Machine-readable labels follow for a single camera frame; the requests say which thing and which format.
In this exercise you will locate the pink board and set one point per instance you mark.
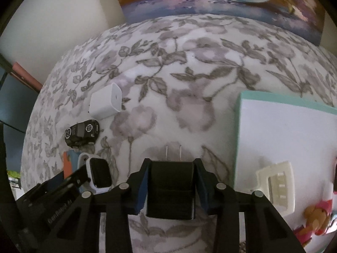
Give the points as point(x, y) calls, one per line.
point(26, 75)

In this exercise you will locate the black charger adapter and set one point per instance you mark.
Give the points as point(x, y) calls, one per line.
point(171, 187)

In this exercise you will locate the green printed item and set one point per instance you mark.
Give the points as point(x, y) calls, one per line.
point(14, 178)

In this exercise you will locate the pink and blue case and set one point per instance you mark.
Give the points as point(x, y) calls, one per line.
point(69, 163)

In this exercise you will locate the white charger adapter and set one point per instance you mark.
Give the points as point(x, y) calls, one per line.
point(104, 102)

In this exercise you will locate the dark cabinet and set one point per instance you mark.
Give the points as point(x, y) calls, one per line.
point(13, 110)

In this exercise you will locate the white smartwatch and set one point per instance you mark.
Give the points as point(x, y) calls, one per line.
point(98, 174)

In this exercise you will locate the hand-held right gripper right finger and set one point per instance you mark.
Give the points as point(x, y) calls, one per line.
point(204, 192)

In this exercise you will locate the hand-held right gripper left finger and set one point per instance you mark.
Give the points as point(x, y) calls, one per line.
point(140, 192)

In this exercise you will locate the teal tray with white inside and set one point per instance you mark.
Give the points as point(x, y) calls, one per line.
point(284, 137)

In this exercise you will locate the floral still life painting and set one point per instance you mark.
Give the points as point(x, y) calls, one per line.
point(210, 2)

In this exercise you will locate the pink toy dog figure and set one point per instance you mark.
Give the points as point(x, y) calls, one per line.
point(318, 216)

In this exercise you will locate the grey floral blanket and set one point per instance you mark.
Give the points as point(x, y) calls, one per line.
point(171, 71)

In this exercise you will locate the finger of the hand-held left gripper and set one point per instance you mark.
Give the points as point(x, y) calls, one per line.
point(52, 181)
point(79, 179)

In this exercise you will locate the white hair claw clip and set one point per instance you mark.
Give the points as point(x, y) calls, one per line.
point(287, 189)

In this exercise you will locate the black toy car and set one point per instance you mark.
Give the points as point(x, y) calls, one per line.
point(81, 133)

